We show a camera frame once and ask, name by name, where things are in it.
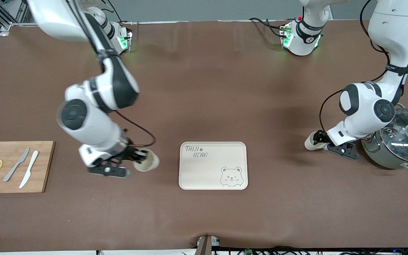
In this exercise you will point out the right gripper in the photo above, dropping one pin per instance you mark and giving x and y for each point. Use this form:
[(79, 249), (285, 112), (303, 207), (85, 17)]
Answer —
[(131, 153)]

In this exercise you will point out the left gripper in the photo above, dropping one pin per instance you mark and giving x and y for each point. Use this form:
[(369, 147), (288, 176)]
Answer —
[(320, 136)]

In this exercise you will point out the white plastic cup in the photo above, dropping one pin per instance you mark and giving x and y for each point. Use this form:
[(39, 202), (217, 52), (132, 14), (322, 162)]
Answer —
[(310, 143), (151, 163)]

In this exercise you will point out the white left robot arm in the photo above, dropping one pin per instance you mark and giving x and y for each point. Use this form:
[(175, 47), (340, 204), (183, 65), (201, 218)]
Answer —
[(367, 106)]

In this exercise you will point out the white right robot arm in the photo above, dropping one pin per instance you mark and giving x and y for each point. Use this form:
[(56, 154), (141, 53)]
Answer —
[(94, 117)]

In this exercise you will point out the grey-green electric cooking pot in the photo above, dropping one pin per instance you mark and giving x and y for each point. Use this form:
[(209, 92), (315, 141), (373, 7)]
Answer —
[(377, 156)]

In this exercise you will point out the white bear print tray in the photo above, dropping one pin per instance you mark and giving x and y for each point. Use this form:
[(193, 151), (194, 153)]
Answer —
[(213, 170)]

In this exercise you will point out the white plastic knife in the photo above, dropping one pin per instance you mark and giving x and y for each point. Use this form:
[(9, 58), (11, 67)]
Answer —
[(29, 169)]

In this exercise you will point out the grey plastic knife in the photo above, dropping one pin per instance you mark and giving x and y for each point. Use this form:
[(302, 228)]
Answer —
[(17, 164)]

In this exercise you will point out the bamboo cutting board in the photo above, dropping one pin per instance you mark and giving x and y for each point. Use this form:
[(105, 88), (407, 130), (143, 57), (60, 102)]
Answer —
[(16, 184)]

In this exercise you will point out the metal clamp bracket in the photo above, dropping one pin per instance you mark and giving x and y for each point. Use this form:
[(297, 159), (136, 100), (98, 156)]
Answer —
[(205, 244)]

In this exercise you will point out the aluminium frame profile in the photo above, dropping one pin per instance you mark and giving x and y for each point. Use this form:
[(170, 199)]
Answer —
[(5, 26)]

